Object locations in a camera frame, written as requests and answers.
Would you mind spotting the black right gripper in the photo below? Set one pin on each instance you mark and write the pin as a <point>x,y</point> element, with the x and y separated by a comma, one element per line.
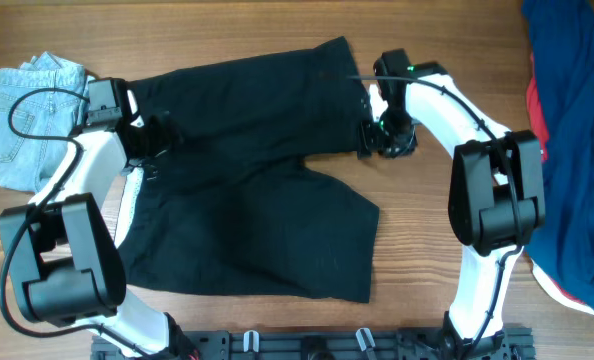
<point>369,138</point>

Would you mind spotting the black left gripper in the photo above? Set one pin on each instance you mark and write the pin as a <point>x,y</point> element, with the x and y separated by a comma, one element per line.
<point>153,138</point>

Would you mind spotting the black shorts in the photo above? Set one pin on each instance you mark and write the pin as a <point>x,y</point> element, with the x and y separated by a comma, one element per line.
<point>228,206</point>

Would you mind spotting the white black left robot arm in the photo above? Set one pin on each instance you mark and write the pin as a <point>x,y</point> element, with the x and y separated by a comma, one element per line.
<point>59,257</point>

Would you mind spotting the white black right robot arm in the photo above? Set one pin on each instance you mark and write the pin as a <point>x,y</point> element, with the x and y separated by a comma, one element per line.
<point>496,196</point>

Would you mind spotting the folded light blue jeans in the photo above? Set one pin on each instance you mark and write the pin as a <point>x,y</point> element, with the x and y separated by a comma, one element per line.
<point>42,97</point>

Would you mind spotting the blue garment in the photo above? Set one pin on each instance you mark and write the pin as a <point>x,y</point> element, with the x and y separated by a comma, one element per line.
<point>561,33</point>

